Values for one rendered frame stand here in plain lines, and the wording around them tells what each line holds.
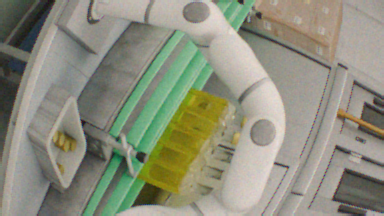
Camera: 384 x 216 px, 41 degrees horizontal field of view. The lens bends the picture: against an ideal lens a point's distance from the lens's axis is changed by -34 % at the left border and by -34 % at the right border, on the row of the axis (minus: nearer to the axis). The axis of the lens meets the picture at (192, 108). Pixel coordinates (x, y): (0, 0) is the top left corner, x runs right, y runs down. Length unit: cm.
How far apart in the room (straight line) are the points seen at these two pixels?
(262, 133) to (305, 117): 80
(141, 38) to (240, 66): 51
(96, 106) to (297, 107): 68
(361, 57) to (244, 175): 535
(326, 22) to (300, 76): 353
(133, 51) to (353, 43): 502
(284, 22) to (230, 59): 417
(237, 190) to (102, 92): 59
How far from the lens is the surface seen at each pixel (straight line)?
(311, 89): 216
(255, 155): 128
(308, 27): 557
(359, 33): 686
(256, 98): 138
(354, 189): 196
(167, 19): 145
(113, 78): 177
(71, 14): 143
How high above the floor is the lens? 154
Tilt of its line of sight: 17 degrees down
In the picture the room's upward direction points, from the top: 110 degrees clockwise
